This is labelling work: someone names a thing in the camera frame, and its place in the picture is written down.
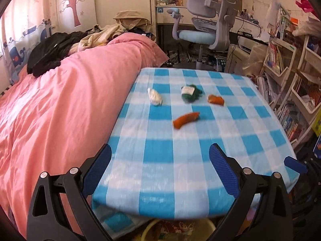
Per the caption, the beige bag on bed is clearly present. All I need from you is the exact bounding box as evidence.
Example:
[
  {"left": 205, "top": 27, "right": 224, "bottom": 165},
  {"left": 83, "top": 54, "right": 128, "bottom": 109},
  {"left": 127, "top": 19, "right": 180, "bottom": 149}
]
[{"left": 114, "top": 10, "right": 152, "bottom": 34}]

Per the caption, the blue checkered tablecloth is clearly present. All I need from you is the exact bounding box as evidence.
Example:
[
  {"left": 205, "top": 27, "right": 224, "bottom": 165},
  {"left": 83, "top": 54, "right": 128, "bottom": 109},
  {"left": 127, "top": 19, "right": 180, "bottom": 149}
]
[{"left": 92, "top": 68, "right": 299, "bottom": 238}]

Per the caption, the pink duvet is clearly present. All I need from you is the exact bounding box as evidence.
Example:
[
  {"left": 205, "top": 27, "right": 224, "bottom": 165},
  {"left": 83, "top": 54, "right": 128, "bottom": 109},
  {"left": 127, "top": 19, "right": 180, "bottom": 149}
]
[{"left": 1, "top": 33, "right": 168, "bottom": 235}]

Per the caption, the whale pattern curtain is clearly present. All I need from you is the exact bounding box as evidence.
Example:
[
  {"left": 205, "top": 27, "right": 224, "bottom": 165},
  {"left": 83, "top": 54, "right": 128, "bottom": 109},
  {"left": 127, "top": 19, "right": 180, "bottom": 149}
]
[{"left": 1, "top": 0, "right": 51, "bottom": 84}]

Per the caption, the white book rack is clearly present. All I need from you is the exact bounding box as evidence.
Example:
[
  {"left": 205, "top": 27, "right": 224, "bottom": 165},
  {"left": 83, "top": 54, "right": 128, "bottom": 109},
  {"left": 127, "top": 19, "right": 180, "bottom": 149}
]
[{"left": 255, "top": 7, "right": 321, "bottom": 153}]

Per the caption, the white desk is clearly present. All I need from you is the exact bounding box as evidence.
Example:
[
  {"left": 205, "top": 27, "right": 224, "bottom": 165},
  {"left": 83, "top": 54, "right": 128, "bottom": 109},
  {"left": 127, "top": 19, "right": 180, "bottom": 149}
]
[{"left": 154, "top": 4, "right": 263, "bottom": 40}]

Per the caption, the yellow plastic basin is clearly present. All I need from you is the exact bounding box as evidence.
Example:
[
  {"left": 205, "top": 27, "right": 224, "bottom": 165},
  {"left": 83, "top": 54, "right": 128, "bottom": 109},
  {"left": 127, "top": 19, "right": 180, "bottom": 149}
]
[{"left": 141, "top": 218, "right": 216, "bottom": 241}]

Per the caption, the black clothes pile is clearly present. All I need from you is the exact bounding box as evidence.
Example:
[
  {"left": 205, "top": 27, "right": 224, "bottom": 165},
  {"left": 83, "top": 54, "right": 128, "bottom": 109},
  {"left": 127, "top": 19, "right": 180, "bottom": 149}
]
[{"left": 27, "top": 31, "right": 87, "bottom": 77}]

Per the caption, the beige clothes pile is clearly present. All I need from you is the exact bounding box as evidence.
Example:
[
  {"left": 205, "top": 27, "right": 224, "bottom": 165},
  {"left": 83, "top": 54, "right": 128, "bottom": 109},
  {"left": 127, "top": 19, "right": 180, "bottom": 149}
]
[{"left": 68, "top": 23, "right": 127, "bottom": 56}]

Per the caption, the grey blue desk chair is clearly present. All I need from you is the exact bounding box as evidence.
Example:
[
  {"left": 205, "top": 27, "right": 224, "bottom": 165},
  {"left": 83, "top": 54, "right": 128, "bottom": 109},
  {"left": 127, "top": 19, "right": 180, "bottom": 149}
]
[{"left": 167, "top": 0, "right": 241, "bottom": 70}]

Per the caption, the white tissue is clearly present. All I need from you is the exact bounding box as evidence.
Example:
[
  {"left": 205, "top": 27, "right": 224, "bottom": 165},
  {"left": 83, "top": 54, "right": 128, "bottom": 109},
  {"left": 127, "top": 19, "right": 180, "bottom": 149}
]
[{"left": 147, "top": 88, "right": 163, "bottom": 106}]

